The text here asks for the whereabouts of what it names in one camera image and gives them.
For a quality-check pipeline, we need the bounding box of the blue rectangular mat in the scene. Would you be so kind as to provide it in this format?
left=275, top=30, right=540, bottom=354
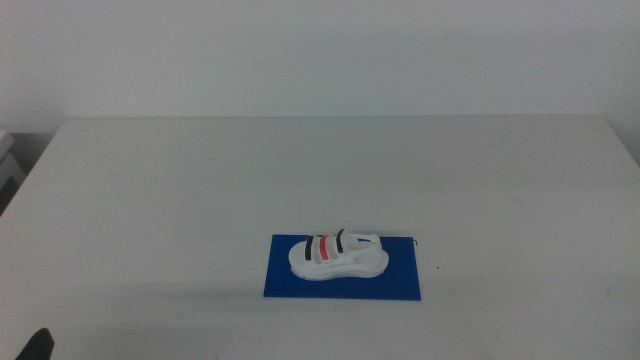
left=263, top=234, right=423, bottom=302

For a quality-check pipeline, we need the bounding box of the white strapped toy sandal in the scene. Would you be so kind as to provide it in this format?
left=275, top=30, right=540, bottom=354
left=287, top=228, right=389, bottom=281

